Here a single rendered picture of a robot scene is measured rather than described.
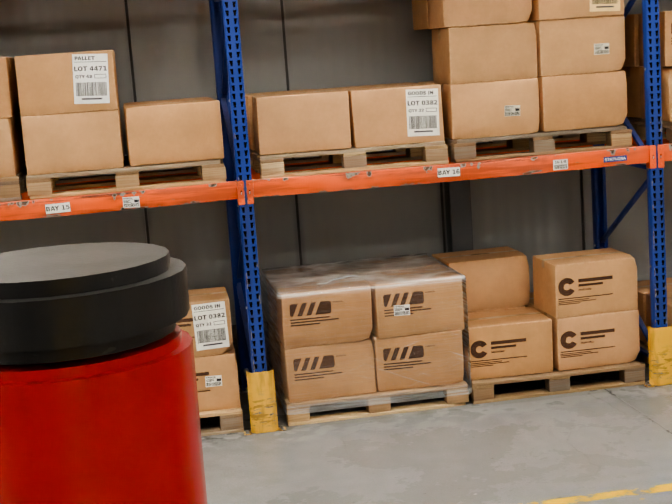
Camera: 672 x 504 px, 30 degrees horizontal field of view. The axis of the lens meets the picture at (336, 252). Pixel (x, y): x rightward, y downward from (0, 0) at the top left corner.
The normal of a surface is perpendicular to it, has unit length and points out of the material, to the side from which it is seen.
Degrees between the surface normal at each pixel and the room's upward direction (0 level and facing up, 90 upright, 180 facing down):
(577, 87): 88
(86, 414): 90
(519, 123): 96
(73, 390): 90
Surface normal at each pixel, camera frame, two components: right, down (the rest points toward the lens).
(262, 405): 0.18, 0.14
